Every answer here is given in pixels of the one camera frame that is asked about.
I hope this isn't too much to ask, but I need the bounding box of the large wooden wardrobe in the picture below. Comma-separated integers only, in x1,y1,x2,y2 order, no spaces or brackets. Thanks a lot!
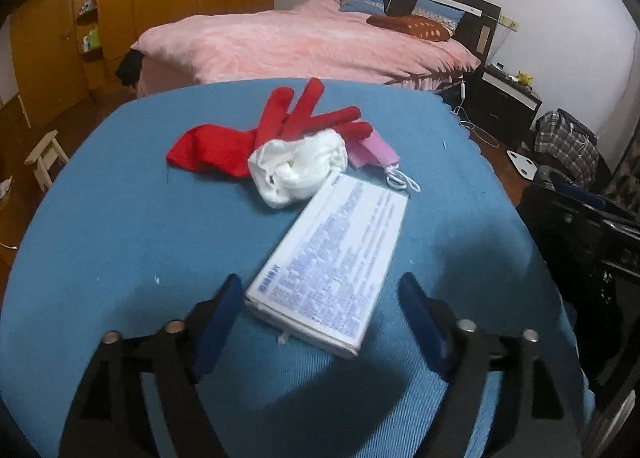
8,0,280,129

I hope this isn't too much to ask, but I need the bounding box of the small white wooden stool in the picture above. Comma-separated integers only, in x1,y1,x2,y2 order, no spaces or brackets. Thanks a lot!
24,129,70,193

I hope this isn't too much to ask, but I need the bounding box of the blue table cloth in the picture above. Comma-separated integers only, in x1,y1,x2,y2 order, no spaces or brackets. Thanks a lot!
1,80,594,457

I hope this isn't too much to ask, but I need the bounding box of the blue patterned pillow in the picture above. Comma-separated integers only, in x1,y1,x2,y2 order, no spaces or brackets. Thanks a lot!
340,0,465,34

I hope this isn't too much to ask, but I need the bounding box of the pink bed quilt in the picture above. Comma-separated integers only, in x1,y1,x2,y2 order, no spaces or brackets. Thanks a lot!
132,0,480,97

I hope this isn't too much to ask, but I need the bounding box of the black bedside nightstand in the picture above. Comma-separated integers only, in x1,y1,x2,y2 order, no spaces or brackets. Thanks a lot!
464,66,542,150

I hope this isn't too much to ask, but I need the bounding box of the red knitted glove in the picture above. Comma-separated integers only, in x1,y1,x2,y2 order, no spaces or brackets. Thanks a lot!
166,78,373,178

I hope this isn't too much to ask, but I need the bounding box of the brown dotted pillow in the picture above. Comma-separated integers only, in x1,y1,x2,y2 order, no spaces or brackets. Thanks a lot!
367,16,452,42

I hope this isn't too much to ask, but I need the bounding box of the yellow toy on nightstand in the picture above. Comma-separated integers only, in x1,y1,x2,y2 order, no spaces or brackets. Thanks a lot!
516,71,533,88

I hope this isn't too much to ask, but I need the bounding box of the black garment on bed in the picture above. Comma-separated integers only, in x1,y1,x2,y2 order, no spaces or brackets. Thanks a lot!
115,49,144,88

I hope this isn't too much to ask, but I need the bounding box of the pink face mask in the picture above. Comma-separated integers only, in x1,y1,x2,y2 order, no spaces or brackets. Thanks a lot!
346,131,422,192

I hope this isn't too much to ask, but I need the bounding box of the white plastic bag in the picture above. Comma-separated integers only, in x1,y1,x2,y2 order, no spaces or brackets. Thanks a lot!
247,129,348,209

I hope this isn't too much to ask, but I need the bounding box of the white bathroom scale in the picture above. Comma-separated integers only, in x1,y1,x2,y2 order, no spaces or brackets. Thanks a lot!
506,150,538,181

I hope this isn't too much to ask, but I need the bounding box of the white charging cable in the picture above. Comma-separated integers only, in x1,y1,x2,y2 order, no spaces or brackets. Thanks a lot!
451,79,501,149

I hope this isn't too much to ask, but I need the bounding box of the white printed cardboard box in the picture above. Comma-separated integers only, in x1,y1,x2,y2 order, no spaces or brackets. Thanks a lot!
245,172,408,360

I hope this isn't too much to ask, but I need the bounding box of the plaid shirt on chair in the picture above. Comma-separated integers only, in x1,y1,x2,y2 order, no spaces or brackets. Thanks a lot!
534,109,600,188

